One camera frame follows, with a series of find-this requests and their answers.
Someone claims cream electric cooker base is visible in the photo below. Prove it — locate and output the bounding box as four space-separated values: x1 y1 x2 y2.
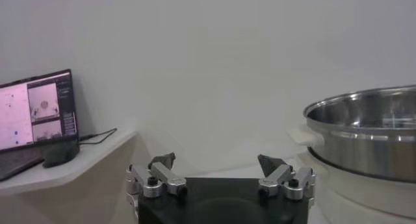
297 150 416 224

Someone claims black laptop cable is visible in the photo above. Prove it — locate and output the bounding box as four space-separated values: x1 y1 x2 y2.
77 127 118 145

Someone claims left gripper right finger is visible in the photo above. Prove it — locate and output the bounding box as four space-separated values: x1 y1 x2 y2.
257 153 317 202

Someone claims white side table with mouse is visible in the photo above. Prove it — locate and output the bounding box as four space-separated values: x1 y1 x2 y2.
0 127 139 224

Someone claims black computer mouse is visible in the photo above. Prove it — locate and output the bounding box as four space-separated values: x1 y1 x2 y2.
41 139 81 168

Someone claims stainless steel steamer basket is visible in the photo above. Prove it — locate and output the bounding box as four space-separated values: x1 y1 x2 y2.
287 84 416 184

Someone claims black laptop with pink screen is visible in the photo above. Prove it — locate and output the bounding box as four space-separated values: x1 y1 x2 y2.
0 68 81 182

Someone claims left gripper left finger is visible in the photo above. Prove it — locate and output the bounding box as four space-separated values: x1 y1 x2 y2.
125 152 189 200

